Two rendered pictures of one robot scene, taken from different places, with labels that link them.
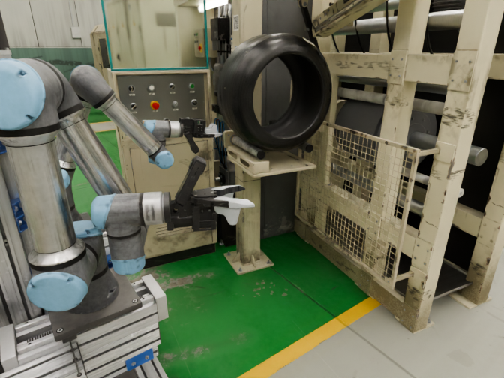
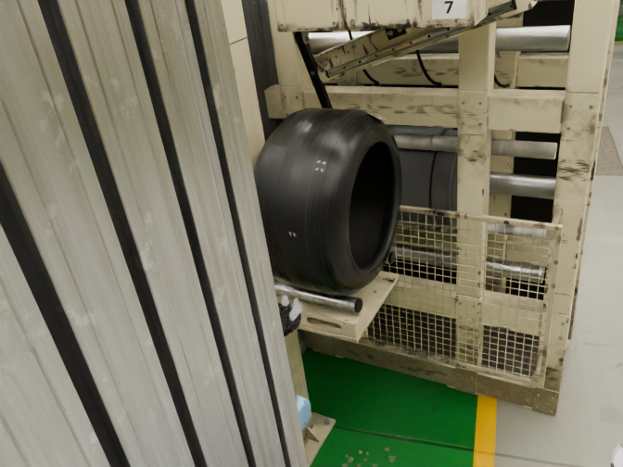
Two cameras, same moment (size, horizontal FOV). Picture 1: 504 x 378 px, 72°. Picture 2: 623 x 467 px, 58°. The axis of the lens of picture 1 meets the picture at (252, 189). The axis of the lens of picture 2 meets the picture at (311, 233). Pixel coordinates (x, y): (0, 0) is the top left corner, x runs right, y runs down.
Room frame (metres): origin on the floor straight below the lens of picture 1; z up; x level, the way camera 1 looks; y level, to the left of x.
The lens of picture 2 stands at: (0.56, 0.79, 1.94)
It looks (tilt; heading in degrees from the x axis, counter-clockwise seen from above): 29 degrees down; 327
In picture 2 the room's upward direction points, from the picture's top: 8 degrees counter-clockwise
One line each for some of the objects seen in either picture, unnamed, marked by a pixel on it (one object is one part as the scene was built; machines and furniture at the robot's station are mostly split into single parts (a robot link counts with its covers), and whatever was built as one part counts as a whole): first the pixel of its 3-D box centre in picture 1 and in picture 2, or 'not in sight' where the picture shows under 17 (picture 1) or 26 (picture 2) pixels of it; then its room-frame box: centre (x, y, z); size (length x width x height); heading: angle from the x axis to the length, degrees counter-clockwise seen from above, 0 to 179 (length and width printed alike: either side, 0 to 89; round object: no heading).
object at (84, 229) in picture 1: (79, 247); not in sight; (0.80, 0.46, 0.88); 0.13 x 0.12 x 0.14; 10
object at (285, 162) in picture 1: (269, 161); (330, 296); (1.84, -0.10, 0.80); 0.37 x 0.36 x 0.02; 115
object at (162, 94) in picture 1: (166, 167); not in sight; (2.22, 0.58, 0.63); 0.56 x 0.41 x 1.27; 115
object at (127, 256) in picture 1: (127, 245); not in sight; (0.72, 0.30, 0.94); 0.11 x 0.08 x 0.11; 10
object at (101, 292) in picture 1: (88, 281); not in sight; (0.81, 0.47, 0.77); 0.15 x 0.15 x 0.10
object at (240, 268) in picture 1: (248, 257); (294, 432); (2.07, 0.03, 0.02); 0.27 x 0.27 x 0.04; 25
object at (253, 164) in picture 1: (247, 158); (311, 310); (1.78, 0.03, 0.84); 0.36 x 0.09 x 0.06; 25
